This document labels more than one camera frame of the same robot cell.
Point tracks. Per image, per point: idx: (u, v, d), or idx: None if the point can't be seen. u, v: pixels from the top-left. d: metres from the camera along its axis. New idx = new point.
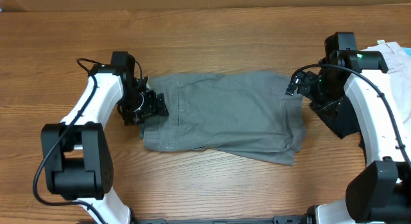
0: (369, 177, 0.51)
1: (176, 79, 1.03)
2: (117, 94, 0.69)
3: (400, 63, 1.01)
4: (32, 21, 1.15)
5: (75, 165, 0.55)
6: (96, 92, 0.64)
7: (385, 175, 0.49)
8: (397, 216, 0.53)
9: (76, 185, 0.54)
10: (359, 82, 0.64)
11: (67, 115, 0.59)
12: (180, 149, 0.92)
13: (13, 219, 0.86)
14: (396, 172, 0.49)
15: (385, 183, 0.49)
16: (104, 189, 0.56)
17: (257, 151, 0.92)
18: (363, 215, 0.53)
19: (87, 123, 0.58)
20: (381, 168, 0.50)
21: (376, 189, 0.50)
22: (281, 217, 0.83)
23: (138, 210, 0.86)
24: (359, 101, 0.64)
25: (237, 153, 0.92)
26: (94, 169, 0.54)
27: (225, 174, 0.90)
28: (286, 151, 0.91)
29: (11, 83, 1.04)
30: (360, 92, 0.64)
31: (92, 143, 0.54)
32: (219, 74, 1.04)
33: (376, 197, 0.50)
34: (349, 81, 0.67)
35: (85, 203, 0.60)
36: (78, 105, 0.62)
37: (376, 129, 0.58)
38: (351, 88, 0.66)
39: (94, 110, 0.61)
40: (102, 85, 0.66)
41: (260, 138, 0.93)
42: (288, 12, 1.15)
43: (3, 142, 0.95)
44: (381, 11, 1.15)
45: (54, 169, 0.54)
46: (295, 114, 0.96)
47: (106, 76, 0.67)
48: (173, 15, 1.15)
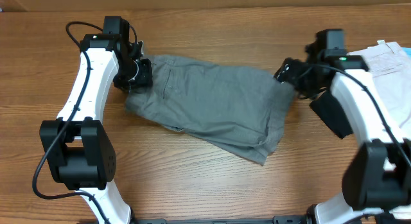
0: (361, 158, 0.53)
1: (172, 60, 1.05)
2: (114, 68, 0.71)
3: (400, 63, 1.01)
4: (32, 21, 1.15)
5: (78, 158, 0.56)
6: (90, 74, 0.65)
7: (376, 154, 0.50)
8: (393, 199, 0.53)
9: (79, 177, 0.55)
10: (345, 79, 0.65)
11: (63, 110, 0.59)
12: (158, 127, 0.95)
13: (13, 218, 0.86)
14: (385, 151, 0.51)
15: (376, 160, 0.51)
16: (107, 178, 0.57)
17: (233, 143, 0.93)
18: (359, 200, 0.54)
19: (86, 119, 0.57)
20: (371, 147, 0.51)
21: (368, 167, 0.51)
22: (281, 217, 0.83)
23: (133, 203, 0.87)
24: (347, 98, 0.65)
25: (211, 140, 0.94)
26: (96, 163, 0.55)
27: (225, 174, 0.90)
28: (259, 148, 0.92)
29: (10, 83, 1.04)
30: (346, 88, 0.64)
31: (88, 142, 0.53)
32: (214, 63, 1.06)
33: (368, 176, 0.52)
34: (335, 82, 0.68)
35: (87, 194, 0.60)
36: (74, 96, 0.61)
37: (361, 117, 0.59)
38: (338, 87, 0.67)
39: (90, 101, 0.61)
40: (95, 65, 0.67)
41: (237, 130, 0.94)
42: (288, 13, 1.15)
43: (3, 141, 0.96)
44: (381, 11, 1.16)
45: (57, 162, 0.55)
46: (279, 119, 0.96)
47: (97, 49, 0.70)
48: (173, 15, 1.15)
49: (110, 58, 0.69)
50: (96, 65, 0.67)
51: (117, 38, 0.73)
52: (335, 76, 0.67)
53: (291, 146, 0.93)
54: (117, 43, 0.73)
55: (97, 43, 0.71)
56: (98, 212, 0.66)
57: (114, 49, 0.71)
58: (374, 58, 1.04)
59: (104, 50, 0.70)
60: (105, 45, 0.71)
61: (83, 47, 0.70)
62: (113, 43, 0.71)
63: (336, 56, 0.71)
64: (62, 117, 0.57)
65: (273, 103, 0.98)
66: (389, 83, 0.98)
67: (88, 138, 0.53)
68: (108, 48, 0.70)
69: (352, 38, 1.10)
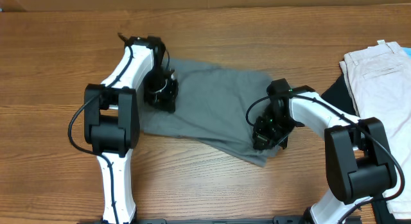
0: (329, 146, 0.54)
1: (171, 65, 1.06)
2: (149, 65, 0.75)
3: (400, 63, 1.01)
4: (33, 21, 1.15)
5: (110, 122, 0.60)
6: (131, 61, 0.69)
7: (340, 135, 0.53)
8: (377, 181, 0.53)
9: (106, 138, 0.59)
10: (297, 99, 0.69)
11: (106, 79, 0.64)
12: (157, 130, 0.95)
13: (13, 218, 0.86)
14: (347, 131, 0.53)
15: (342, 140, 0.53)
16: (131, 144, 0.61)
17: (232, 151, 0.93)
18: (347, 190, 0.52)
19: (124, 87, 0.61)
20: (333, 131, 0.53)
21: (338, 149, 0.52)
22: (281, 217, 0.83)
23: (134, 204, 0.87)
24: (304, 114, 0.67)
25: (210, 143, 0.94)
26: (124, 127, 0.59)
27: (225, 173, 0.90)
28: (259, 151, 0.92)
29: (10, 83, 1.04)
30: (300, 105, 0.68)
31: (124, 107, 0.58)
32: (212, 67, 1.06)
33: (342, 160, 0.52)
34: (291, 106, 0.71)
35: (106, 160, 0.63)
36: (116, 72, 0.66)
37: (320, 118, 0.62)
38: (295, 110, 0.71)
39: (130, 77, 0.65)
40: (137, 56, 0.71)
41: (236, 138, 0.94)
42: (288, 13, 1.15)
43: (3, 141, 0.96)
44: (381, 11, 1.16)
45: (92, 122, 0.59)
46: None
47: (140, 47, 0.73)
48: (173, 15, 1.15)
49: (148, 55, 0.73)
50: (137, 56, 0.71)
51: (157, 43, 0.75)
52: (290, 102, 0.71)
53: (291, 146, 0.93)
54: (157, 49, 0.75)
55: (140, 42, 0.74)
56: (110, 189, 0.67)
57: (153, 49, 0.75)
58: (374, 58, 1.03)
59: (146, 48, 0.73)
60: (146, 43, 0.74)
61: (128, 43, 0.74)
62: (153, 44, 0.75)
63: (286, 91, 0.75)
64: (105, 84, 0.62)
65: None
66: (388, 83, 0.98)
67: (126, 99, 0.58)
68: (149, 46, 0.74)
69: (352, 38, 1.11)
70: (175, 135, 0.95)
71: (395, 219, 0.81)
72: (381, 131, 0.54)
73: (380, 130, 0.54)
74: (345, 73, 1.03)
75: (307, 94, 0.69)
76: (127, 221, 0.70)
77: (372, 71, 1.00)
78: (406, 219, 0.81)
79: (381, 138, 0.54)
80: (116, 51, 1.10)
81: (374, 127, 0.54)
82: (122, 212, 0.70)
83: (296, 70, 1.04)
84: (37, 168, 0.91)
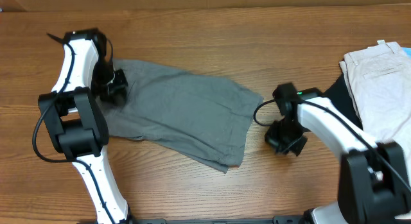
0: (344, 172, 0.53)
1: (139, 67, 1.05)
2: (94, 56, 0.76)
3: (399, 63, 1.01)
4: (33, 21, 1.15)
5: (73, 126, 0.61)
6: (74, 58, 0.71)
7: (358, 163, 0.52)
8: (391, 207, 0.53)
9: (77, 141, 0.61)
10: (307, 106, 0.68)
11: (56, 85, 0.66)
12: (119, 133, 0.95)
13: (13, 218, 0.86)
14: (363, 156, 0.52)
15: (360, 169, 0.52)
16: (103, 140, 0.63)
17: (190, 154, 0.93)
18: (361, 219, 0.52)
19: (76, 88, 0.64)
20: (351, 158, 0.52)
21: (354, 178, 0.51)
22: (281, 217, 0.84)
23: (133, 203, 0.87)
24: (315, 124, 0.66)
25: (172, 147, 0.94)
26: (91, 126, 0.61)
27: (225, 173, 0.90)
28: (223, 158, 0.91)
29: (11, 83, 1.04)
30: (311, 115, 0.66)
31: (83, 108, 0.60)
32: (181, 70, 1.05)
33: (359, 190, 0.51)
34: (300, 113, 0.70)
35: (84, 163, 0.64)
36: (63, 72, 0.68)
37: (332, 133, 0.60)
38: (304, 117, 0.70)
39: (78, 76, 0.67)
40: (79, 51, 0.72)
41: (196, 142, 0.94)
42: (288, 13, 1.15)
43: (3, 141, 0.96)
44: (381, 11, 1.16)
45: (56, 131, 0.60)
46: (241, 133, 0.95)
47: (78, 40, 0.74)
48: (173, 15, 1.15)
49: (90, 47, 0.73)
50: (79, 51, 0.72)
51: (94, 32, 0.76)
52: (299, 108, 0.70)
53: None
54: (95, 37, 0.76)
55: (77, 35, 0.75)
56: (96, 193, 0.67)
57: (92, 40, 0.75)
58: (374, 58, 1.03)
59: (85, 40, 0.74)
60: (85, 36, 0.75)
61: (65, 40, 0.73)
62: (91, 35, 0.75)
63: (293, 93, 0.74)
64: (55, 90, 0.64)
65: (234, 117, 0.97)
66: (389, 83, 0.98)
67: (83, 101, 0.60)
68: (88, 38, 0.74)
69: (352, 38, 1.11)
70: (137, 138, 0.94)
71: None
72: (400, 156, 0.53)
73: (399, 156, 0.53)
74: (345, 73, 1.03)
75: (318, 102, 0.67)
76: (123, 217, 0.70)
77: (372, 71, 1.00)
78: None
79: (400, 165, 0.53)
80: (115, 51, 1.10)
81: (394, 153, 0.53)
82: (115, 212, 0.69)
83: (295, 70, 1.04)
84: (37, 168, 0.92)
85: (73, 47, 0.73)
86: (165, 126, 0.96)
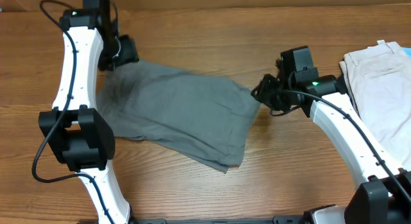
0: (361, 201, 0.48)
1: (138, 67, 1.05)
2: (100, 46, 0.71)
3: (399, 63, 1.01)
4: (33, 21, 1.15)
5: (78, 141, 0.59)
6: (76, 57, 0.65)
7: (377, 196, 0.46)
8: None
9: (81, 156, 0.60)
10: (322, 107, 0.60)
11: (58, 99, 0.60)
12: (119, 132, 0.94)
13: (13, 218, 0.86)
14: (385, 188, 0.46)
15: (379, 202, 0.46)
16: (108, 155, 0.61)
17: (190, 155, 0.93)
18: None
19: (81, 107, 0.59)
20: (370, 189, 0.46)
21: (372, 209, 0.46)
22: (281, 217, 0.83)
23: (133, 203, 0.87)
24: (330, 128, 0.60)
25: (172, 147, 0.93)
26: (96, 146, 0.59)
27: (224, 173, 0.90)
28: (223, 158, 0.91)
29: (11, 83, 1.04)
30: (326, 117, 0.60)
31: (88, 130, 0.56)
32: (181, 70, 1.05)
33: (373, 219, 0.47)
34: (313, 109, 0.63)
35: (88, 176, 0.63)
36: (65, 83, 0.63)
37: (351, 149, 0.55)
38: (317, 115, 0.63)
39: (82, 87, 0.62)
40: (80, 46, 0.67)
41: (196, 142, 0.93)
42: (288, 13, 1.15)
43: (3, 141, 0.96)
44: (381, 11, 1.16)
45: (60, 146, 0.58)
46: (241, 134, 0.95)
47: (80, 29, 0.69)
48: (173, 15, 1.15)
49: (94, 36, 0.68)
50: (80, 45, 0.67)
51: (97, 13, 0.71)
52: (313, 104, 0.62)
53: (291, 146, 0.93)
54: (98, 18, 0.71)
55: (78, 22, 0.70)
56: (99, 203, 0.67)
57: (96, 27, 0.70)
58: (374, 58, 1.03)
59: (87, 28, 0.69)
60: (87, 23, 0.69)
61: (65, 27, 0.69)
62: (94, 21, 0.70)
63: (307, 81, 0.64)
64: (58, 107, 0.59)
65: (234, 117, 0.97)
66: (388, 83, 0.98)
67: (87, 125, 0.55)
68: (90, 26, 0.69)
69: (352, 38, 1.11)
70: (137, 138, 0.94)
71: None
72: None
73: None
74: (345, 73, 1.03)
75: (336, 104, 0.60)
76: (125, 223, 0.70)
77: (372, 71, 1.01)
78: None
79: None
80: None
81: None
82: (118, 217, 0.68)
83: None
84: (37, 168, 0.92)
85: (75, 41, 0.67)
86: (166, 127, 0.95)
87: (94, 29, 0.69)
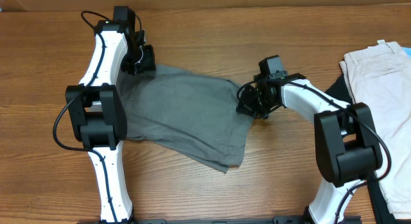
0: (319, 131, 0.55)
1: None
2: (124, 49, 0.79)
3: (400, 63, 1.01)
4: (32, 20, 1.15)
5: (96, 118, 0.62)
6: (104, 52, 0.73)
7: (328, 119, 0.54)
8: (364, 163, 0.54)
9: (97, 133, 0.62)
10: (289, 87, 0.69)
11: (84, 77, 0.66)
12: None
13: (13, 218, 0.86)
14: (334, 115, 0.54)
15: (331, 125, 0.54)
16: (121, 135, 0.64)
17: (190, 155, 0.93)
18: (335, 172, 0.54)
19: (103, 84, 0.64)
20: (322, 115, 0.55)
21: (326, 133, 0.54)
22: (281, 217, 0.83)
23: (133, 203, 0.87)
24: (296, 101, 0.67)
25: (172, 147, 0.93)
26: (112, 122, 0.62)
27: (225, 173, 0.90)
28: (223, 158, 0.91)
29: (10, 83, 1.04)
30: (292, 94, 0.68)
31: (108, 104, 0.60)
32: (182, 70, 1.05)
33: (331, 142, 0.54)
34: (284, 94, 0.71)
35: (99, 155, 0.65)
36: (92, 67, 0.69)
37: (311, 104, 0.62)
38: (288, 98, 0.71)
39: (106, 72, 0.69)
40: (109, 44, 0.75)
41: (196, 142, 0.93)
42: (288, 13, 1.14)
43: (3, 141, 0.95)
44: (381, 11, 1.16)
45: (79, 120, 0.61)
46: (241, 134, 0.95)
47: (110, 32, 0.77)
48: (173, 15, 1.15)
49: (121, 40, 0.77)
50: (109, 44, 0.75)
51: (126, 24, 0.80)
52: (282, 90, 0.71)
53: (291, 146, 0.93)
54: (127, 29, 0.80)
55: (109, 27, 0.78)
56: (104, 185, 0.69)
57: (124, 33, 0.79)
58: (374, 58, 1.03)
59: (116, 33, 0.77)
60: (117, 28, 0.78)
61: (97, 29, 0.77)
62: (122, 28, 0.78)
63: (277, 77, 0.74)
64: (84, 83, 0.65)
65: (235, 118, 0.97)
66: (388, 83, 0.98)
67: (108, 99, 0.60)
68: (119, 31, 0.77)
69: (352, 38, 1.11)
70: (137, 138, 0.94)
71: (395, 219, 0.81)
72: (369, 115, 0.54)
73: (368, 115, 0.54)
74: (345, 73, 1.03)
75: (298, 82, 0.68)
76: (126, 217, 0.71)
77: (372, 71, 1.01)
78: (405, 219, 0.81)
79: (368, 123, 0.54)
80: None
81: (364, 112, 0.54)
82: (119, 208, 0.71)
83: (296, 70, 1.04)
84: (38, 168, 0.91)
85: (104, 40, 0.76)
86: (166, 126, 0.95)
87: (122, 33, 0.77)
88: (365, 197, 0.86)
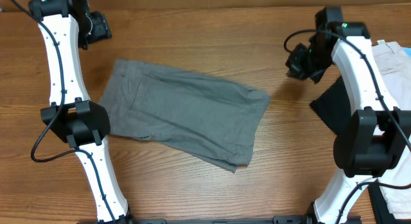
0: (352, 126, 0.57)
1: (144, 66, 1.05)
2: (74, 31, 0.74)
3: (400, 63, 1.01)
4: (33, 21, 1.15)
5: (76, 125, 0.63)
6: (59, 50, 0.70)
7: (367, 121, 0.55)
8: (381, 164, 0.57)
9: (84, 137, 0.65)
10: (345, 46, 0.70)
11: (53, 95, 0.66)
12: (126, 130, 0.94)
13: (13, 218, 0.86)
14: (375, 117, 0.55)
15: (367, 126, 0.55)
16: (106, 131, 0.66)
17: (198, 155, 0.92)
18: (349, 164, 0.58)
19: (76, 100, 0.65)
20: (363, 115, 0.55)
21: (359, 131, 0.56)
22: (281, 217, 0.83)
23: (133, 203, 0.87)
24: (345, 64, 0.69)
25: (180, 147, 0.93)
26: (95, 128, 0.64)
27: (232, 173, 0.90)
28: (232, 157, 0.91)
29: (11, 83, 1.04)
30: (346, 57, 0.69)
31: (87, 117, 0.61)
32: (186, 70, 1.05)
33: (358, 141, 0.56)
34: (336, 48, 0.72)
35: (85, 152, 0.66)
36: (56, 77, 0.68)
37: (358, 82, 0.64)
38: (338, 54, 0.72)
39: (72, 79, 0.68)
40: (60, 37, 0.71)
41: (204, 142, 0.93)
42: (288, 13, 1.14)
43: (3, 141, 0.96)
44: (381, 11, 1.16)
45: (63, 133, 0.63)
46: (249, 133, 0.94)
47: (56, 20, 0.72)
48: (173, 15, 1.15)
49: (69, 25, 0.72)
50: (60, 36, 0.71)
51: None
52: (336, 43, 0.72)
53: (291, 146, 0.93)
54: (69, 0, 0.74)
55: (51, 6, 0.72)
56: (96, 183, 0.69)
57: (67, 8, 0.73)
58: (374, 58, 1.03)
59: (62, 17, 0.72)
60: (60, 8, 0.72)
61: (40, 17, 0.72)
62: (66, 8, 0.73)
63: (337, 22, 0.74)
64: (55, 103, 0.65)
65: (243, 117, 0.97)
66: (388, 84, 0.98)
67: (84, 115, 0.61)
68: (65, 14, 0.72)
69: None
70: (144, 137, 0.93)
71: (395, 219, 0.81)
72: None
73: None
74: None
75: (356, 46, 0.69)
76: (122, 214, 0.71)
77: None
78: (405, 219, 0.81)
79: (406, 133, 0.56)
80: (115, 51, 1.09)
81: (406, 121, 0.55)
82: (115, 205, 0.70)
83: None
84: (38, 168, 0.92)
85: (53, 32, 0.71)
86: (172, 124, 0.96)
87: (68, 17, 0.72)
88: (365, 197, 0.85)
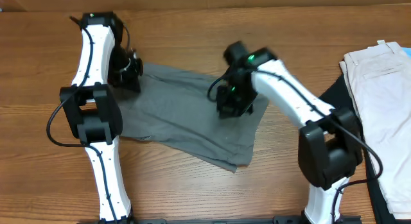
0: (303, 143, 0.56)
1: (144, 66, 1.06)
2: (111, 42, 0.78)
3: (400, 63, 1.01)
4: (33, 21, 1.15)
5: (91, 116, 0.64)
6: (93, 48, 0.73)
7: (314, 136, 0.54)
8: (346, 165, 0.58)
9: (94, 130, 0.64)
10: (261, 76, 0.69)
11: (76, 78, 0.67)
12: (126, 131, 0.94)
13: (13, 219, 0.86)
14: (318, 128, 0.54)
15: (316, 140, 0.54)
16: (117, 128, 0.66)
17: (198, 154, 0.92)
18: (321, 179, 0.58)
19: (95, 84, 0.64)
20: (307, 131, 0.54)
21: (311, 148, 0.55)
22: (281, 217, 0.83)
23: (133, 203, 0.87)
24: (270, 92, 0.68)
25: (180, 147, 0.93)
26: (108, 120, 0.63)
27: (233, 173, 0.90)
28: (232, 157, 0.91)
29: (10, 83, 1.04)
30: (268, 86, 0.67)
31: (104, 104, 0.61)
32: (186, 70, 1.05)
33: (317, 157, 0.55)
34: (255, 81, 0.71)
35: (96, 149, 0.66)
36: (82, 66, 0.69)
37: (289, 103, 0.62)
38: (260, 86, 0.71)
39: (97, 69, 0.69)
40: (96, 39, 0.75)
41: (205, 142, 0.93)
42: (288, 13, 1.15)
43: (3, 141, 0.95)
44: (381, 11, 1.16)
45: (76, 120, 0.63)
46: (250, 133, 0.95)
47: (96, 27, 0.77)
48: (173, 15, 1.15)
49: (108, 33, 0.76)
50: (96, 39, 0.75)
51: (112, 15, 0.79)
52: (253, 77, 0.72)
53: (291, 146, 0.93)
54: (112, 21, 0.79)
55: (94, 20, 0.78)
56: (103, 183, 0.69)
57: (110, 25, 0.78)
58: (374, 58, 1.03)
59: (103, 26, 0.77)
60: (102, 22, 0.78)
61: (83, 25, 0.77)
62: (108, 19, 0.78)
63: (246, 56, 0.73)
64: (76, 84, 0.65)
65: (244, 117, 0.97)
66: (389, 83, 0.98)
67: (102, 100, 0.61)
68: (105, 24, 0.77)
69: (352, 38, 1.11)
70: (144, 137, 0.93)
71: (395, 219, 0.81)
72: (351, 120, 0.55)
73: (351, 119, 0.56)
74: (345, 73, 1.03)
75: (271, 70, 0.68)
76: (124, 214, 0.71)
77: (372, 71, 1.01)
78: (405, 219, 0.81)
79: (350, 128, 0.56)
80: None
81: (345, 118, 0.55)
82: (118, 206, 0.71)
83: (297, 70, 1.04)
84: (38, 168, 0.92)
85: (92, 35, 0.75)
86: (172, 124, 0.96)
87: (108, 26, 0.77)
88: (365, 196, 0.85)
